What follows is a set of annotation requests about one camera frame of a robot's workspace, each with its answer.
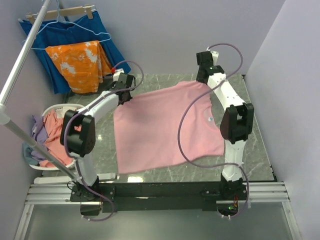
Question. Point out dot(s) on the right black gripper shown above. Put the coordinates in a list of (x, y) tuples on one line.
[(199, 80)]

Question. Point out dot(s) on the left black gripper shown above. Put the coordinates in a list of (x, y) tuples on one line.
[(130, 97)]

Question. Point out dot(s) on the pink t-shirt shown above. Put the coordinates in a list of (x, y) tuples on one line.
[(162, 128)]

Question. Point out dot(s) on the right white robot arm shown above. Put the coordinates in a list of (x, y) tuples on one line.
[(237, 121)]

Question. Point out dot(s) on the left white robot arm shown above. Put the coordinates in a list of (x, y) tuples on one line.
[(78, 134)]

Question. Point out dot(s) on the orange tie-dye cloth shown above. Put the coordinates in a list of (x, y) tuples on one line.
[(83, 65)]

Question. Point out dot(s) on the white laundry basket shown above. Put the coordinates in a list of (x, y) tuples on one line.
[(60, 110)]

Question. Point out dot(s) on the blue pleated skirt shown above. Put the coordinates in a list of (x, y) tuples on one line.
[(63, 34)]

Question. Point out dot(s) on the wooden clip hanger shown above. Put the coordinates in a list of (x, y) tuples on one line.
[(87, 9)]

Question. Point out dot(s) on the salmon orange t-shirt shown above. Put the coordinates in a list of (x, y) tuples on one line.
[(53, 126)]

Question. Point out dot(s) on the lavender garment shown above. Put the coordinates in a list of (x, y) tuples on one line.
[(40, 135)]

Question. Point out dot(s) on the black base beam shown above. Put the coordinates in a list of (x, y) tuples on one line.
[(111, 198)]

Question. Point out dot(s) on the grey blue garment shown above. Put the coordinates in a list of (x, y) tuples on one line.
[(28, 156)]

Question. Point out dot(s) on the silver clothes rack pole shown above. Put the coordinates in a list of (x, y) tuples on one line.
[(6, 91)]

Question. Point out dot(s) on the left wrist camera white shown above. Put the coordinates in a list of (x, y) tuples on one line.
[(116, 73)]

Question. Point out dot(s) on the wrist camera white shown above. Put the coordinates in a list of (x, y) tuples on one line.
[(215, 55), (116, 73)]

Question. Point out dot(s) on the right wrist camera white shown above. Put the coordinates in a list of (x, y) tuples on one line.
[(215, 55)]

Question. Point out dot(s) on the light blue wire hanger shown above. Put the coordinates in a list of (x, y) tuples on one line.
[(59, 19)]

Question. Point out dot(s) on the aluminium rail frame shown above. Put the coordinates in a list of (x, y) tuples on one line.
[(59, 194)]

